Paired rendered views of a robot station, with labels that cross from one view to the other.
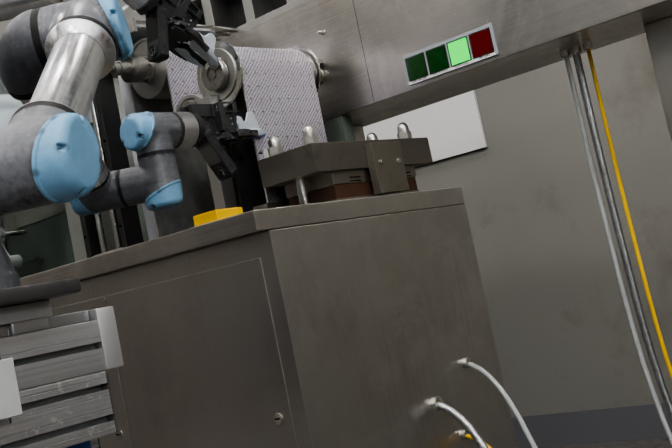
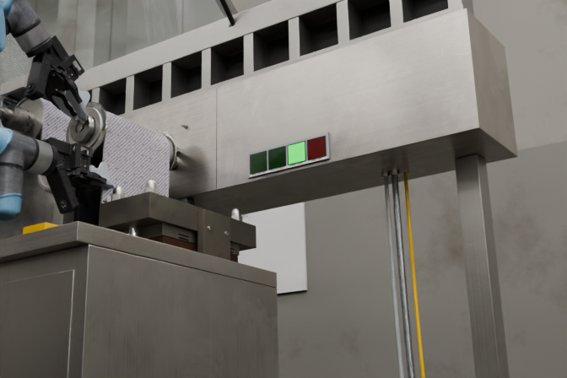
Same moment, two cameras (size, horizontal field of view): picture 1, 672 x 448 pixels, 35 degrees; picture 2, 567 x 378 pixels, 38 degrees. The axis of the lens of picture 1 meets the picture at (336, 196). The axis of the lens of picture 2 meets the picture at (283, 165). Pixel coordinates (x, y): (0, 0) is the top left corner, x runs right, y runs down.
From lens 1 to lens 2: 43 cm
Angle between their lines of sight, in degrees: 15
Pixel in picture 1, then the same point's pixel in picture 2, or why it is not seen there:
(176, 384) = not seen: outside the picture
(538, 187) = (343, 331)
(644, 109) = (440, 278)
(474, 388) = not seen: outside the picture
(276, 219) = (98, 237)
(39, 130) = not seen: outside the picture
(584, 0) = (408, 121)
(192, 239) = (16, 245)
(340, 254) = (152, 290)
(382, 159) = (211, 227)
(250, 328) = (47, 337)
